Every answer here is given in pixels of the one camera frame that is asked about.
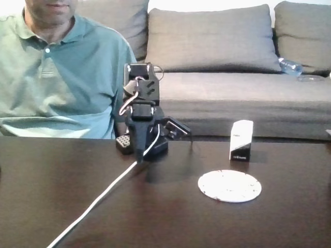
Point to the person in green shirt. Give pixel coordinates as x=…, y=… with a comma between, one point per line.
x=51, y=77

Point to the clear plastic water bottle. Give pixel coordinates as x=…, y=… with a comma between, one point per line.
x=291, y=66

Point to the black camera box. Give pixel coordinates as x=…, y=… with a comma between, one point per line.
x=178, y=127

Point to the grey sofa back cushion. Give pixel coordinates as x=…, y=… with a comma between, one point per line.
x=207, y=38
x=305, y=31
x=129, y=20

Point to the grey fabric sofa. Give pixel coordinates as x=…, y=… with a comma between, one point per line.
x=232, y=103

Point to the white round coaster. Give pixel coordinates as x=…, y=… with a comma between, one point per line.
x=227, y=187

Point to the white and black servo box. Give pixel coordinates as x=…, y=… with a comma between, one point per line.
x=240, y=134

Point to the clear plastic wrapper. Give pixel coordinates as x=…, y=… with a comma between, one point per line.
x=310, y=78

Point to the black perforated clamp block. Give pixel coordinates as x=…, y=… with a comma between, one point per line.
x=124, y=144

